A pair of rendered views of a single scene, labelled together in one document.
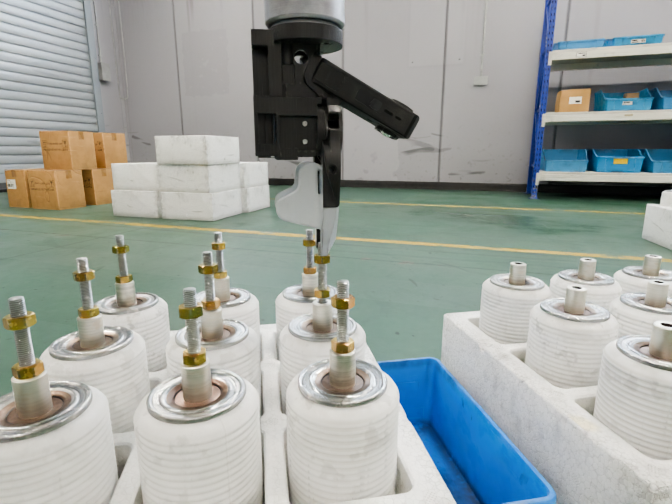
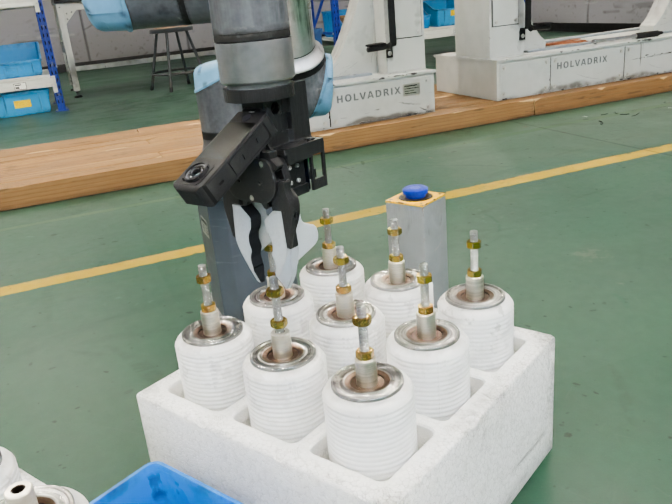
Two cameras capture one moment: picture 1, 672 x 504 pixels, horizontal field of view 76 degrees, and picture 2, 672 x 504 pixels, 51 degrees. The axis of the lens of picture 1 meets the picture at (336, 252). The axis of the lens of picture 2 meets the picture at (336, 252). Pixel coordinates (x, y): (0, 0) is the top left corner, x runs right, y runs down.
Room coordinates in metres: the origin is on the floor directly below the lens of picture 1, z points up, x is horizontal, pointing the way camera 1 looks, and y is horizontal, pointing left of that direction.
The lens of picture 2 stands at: (1.03, -0.38, 0.63)
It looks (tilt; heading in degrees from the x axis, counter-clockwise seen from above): 21 degrees down; 140
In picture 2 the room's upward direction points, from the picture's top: 5 degrees counter-clockwise
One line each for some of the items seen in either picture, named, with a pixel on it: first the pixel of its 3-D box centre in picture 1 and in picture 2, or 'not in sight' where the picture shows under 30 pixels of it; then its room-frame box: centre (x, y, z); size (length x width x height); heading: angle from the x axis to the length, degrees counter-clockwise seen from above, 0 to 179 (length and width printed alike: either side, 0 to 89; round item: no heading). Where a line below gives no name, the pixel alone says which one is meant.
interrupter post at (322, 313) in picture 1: (322, 316); (281, 344); (0.45, 0.01, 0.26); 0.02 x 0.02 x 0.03
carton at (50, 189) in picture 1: (57, 188); not in sight; (3.47, 2.23, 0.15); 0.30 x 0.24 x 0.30; 70
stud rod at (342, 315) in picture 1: (342, 324); (206, 293); (0.33, -0.01, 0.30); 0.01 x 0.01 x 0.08
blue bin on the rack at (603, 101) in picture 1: (621, 101); not in sight; (4.21, -2.65, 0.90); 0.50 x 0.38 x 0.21; 162
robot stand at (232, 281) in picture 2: not in sight; (248, 245); (-0.14, 0.36, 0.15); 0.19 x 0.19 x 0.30; 71
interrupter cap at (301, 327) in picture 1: (322, 327); (283, 354); (0.45, 0.01, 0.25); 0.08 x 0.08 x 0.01
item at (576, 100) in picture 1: (571, 102); not in sight; (4.27, -2.22, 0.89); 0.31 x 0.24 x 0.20; 161
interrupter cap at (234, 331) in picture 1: (212, 334); (345, 313); (0.43, 0.13, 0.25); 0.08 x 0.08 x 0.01
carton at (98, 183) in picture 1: (92, 185); not in sight; (3.79, 2.12, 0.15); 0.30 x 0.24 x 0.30; 71
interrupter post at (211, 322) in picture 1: (212, 323); (345, 304); (0.43, 0.13, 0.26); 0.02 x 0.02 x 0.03
